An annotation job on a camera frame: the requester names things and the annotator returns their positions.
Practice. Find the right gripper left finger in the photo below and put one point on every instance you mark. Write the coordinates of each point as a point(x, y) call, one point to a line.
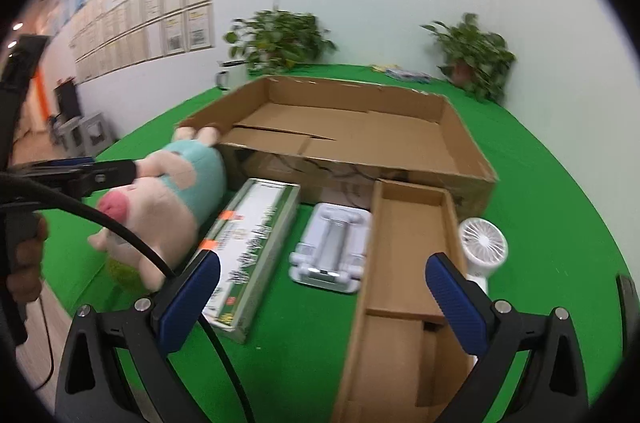
point(92, 386)

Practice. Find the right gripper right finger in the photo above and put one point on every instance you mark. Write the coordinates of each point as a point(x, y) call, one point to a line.
point(552, 386)

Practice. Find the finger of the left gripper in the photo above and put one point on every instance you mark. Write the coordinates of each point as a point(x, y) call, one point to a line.
point(78, 177)

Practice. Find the pink pig plush toy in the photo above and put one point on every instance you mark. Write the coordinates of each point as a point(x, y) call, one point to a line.
point(176, 190)

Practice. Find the narrow cardboard tray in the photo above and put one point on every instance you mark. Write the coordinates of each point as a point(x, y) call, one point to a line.
point(403, 362)

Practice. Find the white handheld fan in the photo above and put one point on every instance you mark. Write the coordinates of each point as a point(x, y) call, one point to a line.
point(484, 247)

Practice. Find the green white long box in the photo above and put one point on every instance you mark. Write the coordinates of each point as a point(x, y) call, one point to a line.
point(247, 237)

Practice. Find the white phone stand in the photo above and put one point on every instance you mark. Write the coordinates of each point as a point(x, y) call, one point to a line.
point(332, 253)

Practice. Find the person's left hand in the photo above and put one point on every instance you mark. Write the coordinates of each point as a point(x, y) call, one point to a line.
point(25, 282)

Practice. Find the grey plastic stool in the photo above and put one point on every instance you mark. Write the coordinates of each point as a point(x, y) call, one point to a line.
point(84, 136)

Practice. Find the black phone on table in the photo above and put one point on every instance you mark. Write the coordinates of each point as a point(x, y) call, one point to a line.
point(629, 310)

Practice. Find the left potted plant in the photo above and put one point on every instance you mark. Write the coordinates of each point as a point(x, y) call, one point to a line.
point(274, 40)

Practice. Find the potted plant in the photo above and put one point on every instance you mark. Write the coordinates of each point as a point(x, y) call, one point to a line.
point(475, 60)
point(274, 40)

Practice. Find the large cardboard box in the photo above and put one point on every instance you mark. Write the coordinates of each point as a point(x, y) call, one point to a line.
point(336, 138)

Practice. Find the yellow item on table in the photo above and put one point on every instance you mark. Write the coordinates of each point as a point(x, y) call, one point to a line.
point(384, 68)

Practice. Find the right potted plant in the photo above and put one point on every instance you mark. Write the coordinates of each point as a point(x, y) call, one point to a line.
point(475, 60)

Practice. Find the colourful packet on table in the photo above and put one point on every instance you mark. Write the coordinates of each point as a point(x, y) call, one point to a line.
point(407, 76)

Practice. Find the white mug black handle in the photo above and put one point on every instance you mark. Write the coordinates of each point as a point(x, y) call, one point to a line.
point(232, 74)

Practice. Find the framed certificates on wall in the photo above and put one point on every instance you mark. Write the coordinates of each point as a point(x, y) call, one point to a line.
point(102, 38)

